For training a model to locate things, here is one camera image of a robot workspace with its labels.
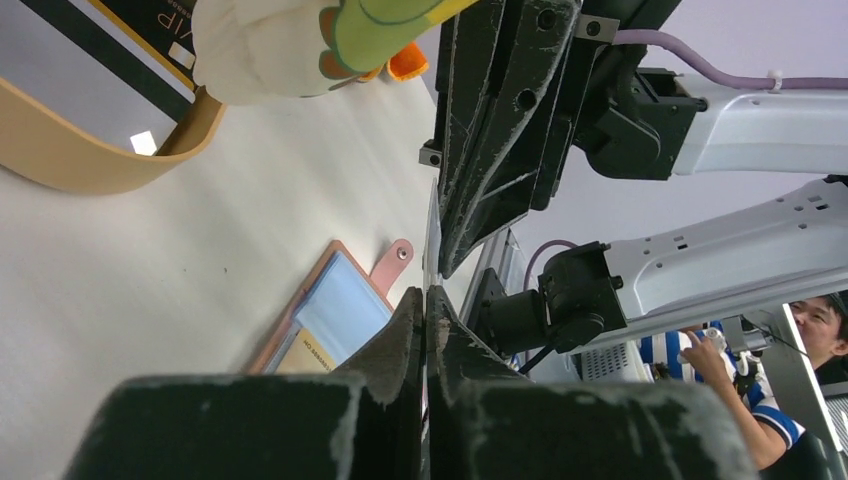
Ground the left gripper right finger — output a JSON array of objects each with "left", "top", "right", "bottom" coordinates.
[{"left": 426, "top": 286, "right": 758, "bottom": 479}]

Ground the person in striped shirt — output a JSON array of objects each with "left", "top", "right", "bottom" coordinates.
[{"left": 639, "top": 291, "right": 848, "bottom": 480}]

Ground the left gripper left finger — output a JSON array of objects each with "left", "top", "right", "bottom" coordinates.
[{"left": 65, "top": 287, "right": 423, "bottom": 479}]

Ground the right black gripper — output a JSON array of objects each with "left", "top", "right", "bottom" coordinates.
[{"left": 436, "top": 1, "right": 706, "bottom": 278}]

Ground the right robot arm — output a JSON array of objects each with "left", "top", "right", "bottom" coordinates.
[{"left": 434, "top": 1, "right": 847, "bottom": 354}]

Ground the black credit card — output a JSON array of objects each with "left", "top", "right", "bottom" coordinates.
[{"left": 89, "top": 0, "right": 197, "bottom": 92}]

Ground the cream printed garment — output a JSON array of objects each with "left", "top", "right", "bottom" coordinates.
[{"left": 190, "top": 0, "right": 482, "bottom": 107}]

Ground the gold VIP credit card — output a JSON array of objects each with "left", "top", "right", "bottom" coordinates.
[{"left": 272, "top": 327, "right": 337, "bottom": 374}]

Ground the white printed credit card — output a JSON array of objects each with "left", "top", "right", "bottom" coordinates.
[{"left": 422, "top": 178, "right": 442, "bottom": 294}]

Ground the white black-striped credit card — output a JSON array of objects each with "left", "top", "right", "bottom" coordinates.
[{"left": 1, "top": 0, "right": 197, "bottom": 155}]

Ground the yellow oval tray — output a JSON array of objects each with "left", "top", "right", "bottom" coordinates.
[{"left": 1, "top": 80, "right": 226, "bottom": 195}]

